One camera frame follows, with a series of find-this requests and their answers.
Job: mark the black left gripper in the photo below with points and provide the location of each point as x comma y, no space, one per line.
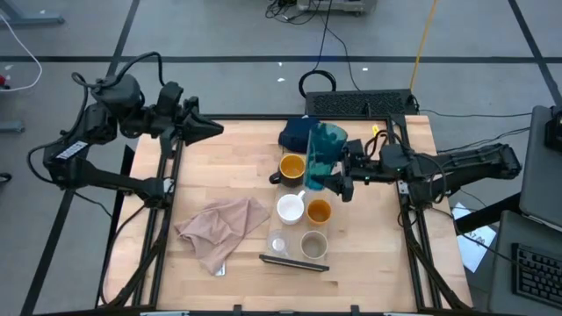
186,123

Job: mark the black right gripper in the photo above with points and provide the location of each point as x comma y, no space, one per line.
366,167

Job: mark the teal plastic tumbler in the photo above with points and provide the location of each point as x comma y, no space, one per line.
325,153

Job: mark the small orange cup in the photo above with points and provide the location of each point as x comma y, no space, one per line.
319,212

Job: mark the black mug with yellow inside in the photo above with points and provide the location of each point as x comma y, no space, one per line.
292,169

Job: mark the white ceramic mug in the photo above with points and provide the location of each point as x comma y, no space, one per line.
290,208

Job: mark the beige ribbed cup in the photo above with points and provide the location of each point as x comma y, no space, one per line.
314,245

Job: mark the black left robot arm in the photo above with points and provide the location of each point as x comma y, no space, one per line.
114,181

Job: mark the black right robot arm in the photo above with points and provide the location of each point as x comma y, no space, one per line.
474,160

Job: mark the navy blue cloth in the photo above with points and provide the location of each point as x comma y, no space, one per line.
296,134

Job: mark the black perforated box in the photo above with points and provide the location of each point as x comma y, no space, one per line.
351,103

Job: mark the beige crumpled cloth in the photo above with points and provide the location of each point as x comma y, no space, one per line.
219,224

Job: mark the white paper sheet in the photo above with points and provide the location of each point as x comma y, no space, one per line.
476,250

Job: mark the grey desk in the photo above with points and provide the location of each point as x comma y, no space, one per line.
502,263

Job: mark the grey laptop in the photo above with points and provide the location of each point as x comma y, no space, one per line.
540,175

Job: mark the grey desk foot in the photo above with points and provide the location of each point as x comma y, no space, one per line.
30,18
11,126

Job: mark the black device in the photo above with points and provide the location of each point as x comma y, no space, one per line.
554,131

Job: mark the black keyboard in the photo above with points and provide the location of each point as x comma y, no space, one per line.
538,274

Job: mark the black metal table frame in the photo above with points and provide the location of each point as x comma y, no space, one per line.
246,117

